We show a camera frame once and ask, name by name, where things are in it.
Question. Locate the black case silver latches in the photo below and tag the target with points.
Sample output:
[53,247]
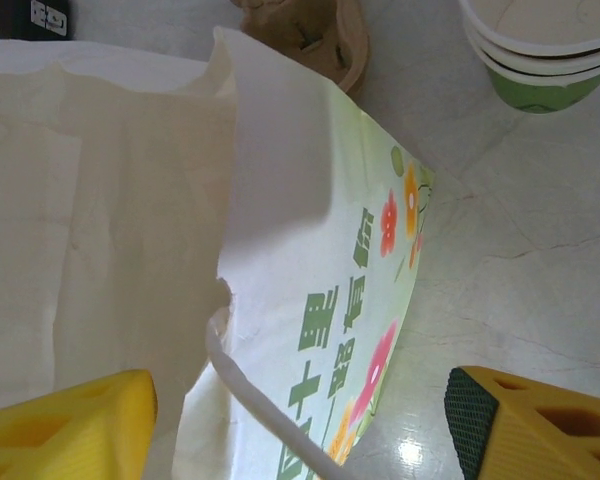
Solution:
[15,15]

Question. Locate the brown pulp cup carrier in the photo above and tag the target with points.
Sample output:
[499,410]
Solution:
[340,45]

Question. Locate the white printed paper bag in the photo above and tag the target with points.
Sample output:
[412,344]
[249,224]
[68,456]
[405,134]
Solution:
[280,175]

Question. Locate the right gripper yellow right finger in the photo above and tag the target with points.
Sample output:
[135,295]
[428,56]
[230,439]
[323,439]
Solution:
[540,435]

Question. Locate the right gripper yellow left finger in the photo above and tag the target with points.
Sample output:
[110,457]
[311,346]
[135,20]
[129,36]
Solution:
[55,435]

